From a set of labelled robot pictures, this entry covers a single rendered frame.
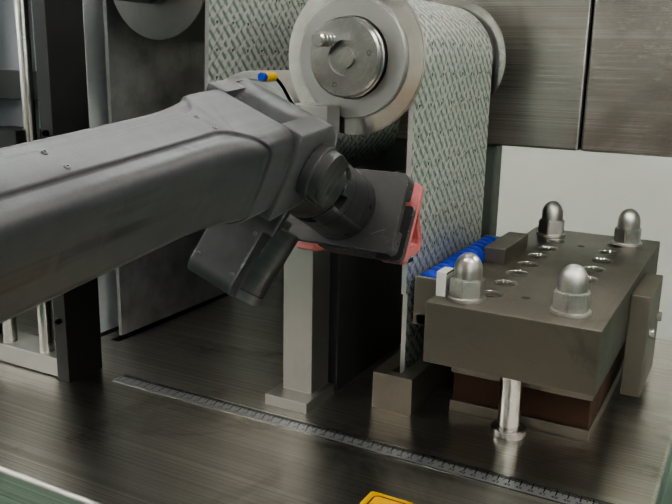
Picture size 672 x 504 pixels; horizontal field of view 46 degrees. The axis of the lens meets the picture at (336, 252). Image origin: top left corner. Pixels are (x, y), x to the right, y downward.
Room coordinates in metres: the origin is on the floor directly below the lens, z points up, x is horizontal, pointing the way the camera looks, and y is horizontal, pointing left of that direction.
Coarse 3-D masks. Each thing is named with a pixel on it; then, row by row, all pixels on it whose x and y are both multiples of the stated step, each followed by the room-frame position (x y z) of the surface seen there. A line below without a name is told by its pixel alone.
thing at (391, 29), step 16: (336, 0) 0.79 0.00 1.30; (352, 0) 0.78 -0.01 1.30; (368, 0) 0.77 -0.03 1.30; (320, 16) 0.80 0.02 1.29; (336, 16) 0.79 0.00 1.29; (368, 16) 0.77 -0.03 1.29; (384, 16) 0.76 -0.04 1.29; (304, 32) 0.81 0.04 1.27; (384, 32) 0.76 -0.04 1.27; (400, 32) 0.76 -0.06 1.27; (304, 48) 0.80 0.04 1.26; (400, 48) 0.76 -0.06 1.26; (304, 64) 0.81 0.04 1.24; (400, 64) 0.76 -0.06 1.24; (304, 80) 0.80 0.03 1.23; (384, 80) 0.76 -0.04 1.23; (400, 80) 0.76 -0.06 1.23; (320, 96) 0.80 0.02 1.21; (368, 96) 0.77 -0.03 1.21; (384, 96) 0.76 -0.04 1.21; (352, 112) 0.78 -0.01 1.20; (368, 112) 0.77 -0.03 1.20
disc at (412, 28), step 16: (320, 0) 0.80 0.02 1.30; (384, 0) 0.77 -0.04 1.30; (400, 0) 0.76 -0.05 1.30; (304, 16) 0.81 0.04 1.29; (352, 16) 0.79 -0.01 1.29; (400, 16) 0.76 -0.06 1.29; (416, 16) 0.76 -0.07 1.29; (416, 32) 0.75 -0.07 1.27; (416, 48) 0.75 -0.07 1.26; (416, 64) 0.75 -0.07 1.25; (416, 80) 0.75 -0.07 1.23; (304, 96) 0.81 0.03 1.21; (400, 96) 0.76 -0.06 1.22; (384, 112) 0.77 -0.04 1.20; (400, 112) 0.76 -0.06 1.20; (352, 128) 0.78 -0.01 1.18; (368, 128) 0.78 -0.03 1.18
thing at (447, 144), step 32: (416, 128) 0.77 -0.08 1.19; (448, 128) 0.85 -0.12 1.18; (480, 128) 0.94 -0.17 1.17; (416, 160) 0.77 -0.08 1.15; (448, 160) 0.85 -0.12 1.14; (480, 160) 0.95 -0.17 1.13; (448, 192) 0.86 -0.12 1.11; (480, 192) 0.96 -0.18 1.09; (448, 224) 0.86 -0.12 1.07; (480, 224) 0.96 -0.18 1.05; (416, 256) 0.78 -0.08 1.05; (448, 256) 0.87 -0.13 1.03
